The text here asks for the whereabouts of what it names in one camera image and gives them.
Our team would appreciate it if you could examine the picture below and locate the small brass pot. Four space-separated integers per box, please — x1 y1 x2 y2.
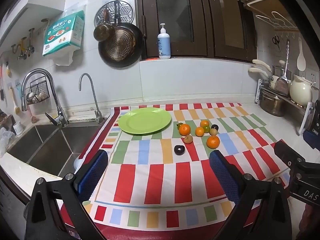
93 9 115 42

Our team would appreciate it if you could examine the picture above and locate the dark perforated frying pan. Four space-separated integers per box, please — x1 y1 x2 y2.
98 1 145 68

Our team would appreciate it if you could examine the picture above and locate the green paper towel package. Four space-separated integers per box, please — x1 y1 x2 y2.
42 10 85 57

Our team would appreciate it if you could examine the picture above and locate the large chrome kitchen faucet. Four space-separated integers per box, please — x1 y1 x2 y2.
21 68 69 127

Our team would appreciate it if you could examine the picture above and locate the white handled knife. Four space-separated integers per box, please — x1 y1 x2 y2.
252 59 272 72
249 67 270 77

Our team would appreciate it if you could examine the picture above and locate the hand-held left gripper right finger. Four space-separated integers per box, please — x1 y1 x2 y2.
209 150 293 240

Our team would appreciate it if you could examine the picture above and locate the yellow handled brush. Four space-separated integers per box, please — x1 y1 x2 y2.
9 86 21 115

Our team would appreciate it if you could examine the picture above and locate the metal dish rack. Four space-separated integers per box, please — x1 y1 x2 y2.
255 79 314 137

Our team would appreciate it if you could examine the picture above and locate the clear plastic bag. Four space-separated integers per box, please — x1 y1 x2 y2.
0 127 15 158

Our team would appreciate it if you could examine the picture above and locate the black box with white label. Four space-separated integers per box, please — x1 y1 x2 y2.
306 100 320 133

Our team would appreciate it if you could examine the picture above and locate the dark wooden window frame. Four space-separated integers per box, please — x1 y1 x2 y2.
134 0 258 64

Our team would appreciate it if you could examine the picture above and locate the cream ceramic pitcher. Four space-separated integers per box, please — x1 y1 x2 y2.
289 74 313 107

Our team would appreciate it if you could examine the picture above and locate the white cup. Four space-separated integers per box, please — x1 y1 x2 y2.
12 121 25 135

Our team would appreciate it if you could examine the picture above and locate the white rice paddle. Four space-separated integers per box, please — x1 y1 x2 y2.
297 37 307 72

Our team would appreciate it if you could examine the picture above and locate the metal wall hook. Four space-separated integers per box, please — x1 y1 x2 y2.
27 29 36 53
11 37 28 60

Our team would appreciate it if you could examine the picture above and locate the white blue soap dispenser bottle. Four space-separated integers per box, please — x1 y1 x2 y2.
157 23 172 60

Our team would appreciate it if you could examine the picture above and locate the white paper towel sheet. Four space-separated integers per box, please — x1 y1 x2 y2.
54 49 75 67

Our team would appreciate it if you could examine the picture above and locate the round metal steamer rack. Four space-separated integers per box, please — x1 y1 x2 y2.
94 1 135 28

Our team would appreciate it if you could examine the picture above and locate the white bowl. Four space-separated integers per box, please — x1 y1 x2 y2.
74 156 85 173

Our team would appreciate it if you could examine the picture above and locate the person's right hand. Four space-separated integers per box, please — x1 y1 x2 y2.
302 202 317 233

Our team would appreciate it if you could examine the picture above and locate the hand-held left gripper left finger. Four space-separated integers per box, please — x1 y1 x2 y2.
24 149 109 240

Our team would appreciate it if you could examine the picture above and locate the striped colourful tablecloth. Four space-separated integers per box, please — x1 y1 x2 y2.
59 102 292 240

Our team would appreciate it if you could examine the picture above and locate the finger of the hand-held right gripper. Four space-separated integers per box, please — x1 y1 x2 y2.
273 140 307 167
303 130 320 151

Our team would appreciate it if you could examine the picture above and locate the white wall socket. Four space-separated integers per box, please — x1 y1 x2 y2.
299 67 320 83

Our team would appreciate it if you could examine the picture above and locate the metal spatula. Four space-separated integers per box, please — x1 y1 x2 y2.
275 40 292 93

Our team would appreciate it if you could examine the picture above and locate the lidded steel pot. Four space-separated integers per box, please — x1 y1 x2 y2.
271 60 292 81

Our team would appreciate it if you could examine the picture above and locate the stainless steel pot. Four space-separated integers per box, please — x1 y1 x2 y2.
260 90 290 117

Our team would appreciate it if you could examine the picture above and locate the green plate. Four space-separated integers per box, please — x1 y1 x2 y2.
118 107 172 135

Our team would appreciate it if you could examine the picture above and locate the stainless steel sink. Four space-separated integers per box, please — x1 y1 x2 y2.
6 122 105 178

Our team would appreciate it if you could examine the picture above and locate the black wire basket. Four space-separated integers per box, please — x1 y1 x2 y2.
26 80 50 105

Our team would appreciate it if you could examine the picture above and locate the thin chrome water faucet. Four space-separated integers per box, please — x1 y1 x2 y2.
79 73 103 123

